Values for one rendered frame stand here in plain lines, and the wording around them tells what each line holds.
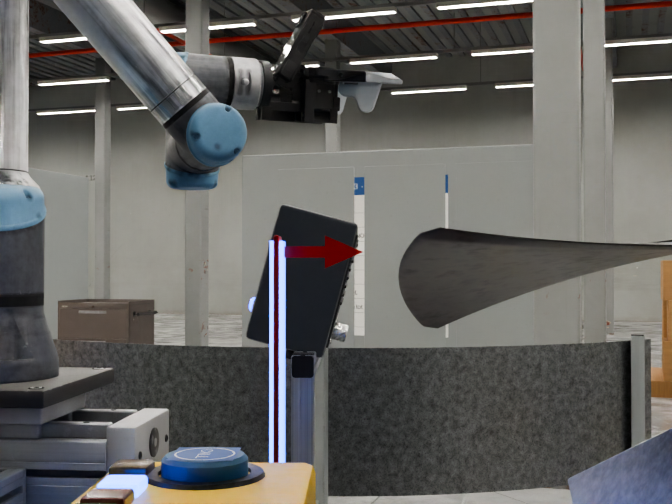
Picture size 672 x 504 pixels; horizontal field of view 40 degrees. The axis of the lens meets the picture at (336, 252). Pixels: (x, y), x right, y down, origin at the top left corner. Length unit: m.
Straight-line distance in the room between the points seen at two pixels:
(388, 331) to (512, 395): 4.36
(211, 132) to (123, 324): 6.28
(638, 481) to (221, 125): 0.69
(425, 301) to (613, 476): 0.19
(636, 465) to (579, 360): 2.04
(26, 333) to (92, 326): 6.42
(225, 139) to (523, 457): 1.72
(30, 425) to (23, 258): 0.19
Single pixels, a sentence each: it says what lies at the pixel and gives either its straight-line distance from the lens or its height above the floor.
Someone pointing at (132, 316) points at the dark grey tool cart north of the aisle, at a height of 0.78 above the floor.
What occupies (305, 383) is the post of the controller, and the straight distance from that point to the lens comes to 1.20.
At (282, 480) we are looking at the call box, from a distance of 0.43.
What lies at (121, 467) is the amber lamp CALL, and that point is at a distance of 0.44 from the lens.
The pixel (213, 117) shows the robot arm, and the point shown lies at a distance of 1.17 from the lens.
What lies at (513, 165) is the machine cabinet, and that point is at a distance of 6.81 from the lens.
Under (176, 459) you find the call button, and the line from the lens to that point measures 0.43.
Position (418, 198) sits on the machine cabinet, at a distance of 6.90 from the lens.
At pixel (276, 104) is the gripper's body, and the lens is 1.37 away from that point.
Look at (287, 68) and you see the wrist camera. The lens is 1.37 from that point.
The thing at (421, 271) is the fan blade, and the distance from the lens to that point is 0.67.
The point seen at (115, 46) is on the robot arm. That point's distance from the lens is 1.19.
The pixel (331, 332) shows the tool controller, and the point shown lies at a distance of 1.27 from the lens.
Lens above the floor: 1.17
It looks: 1 degrees up
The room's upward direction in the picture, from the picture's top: straight up
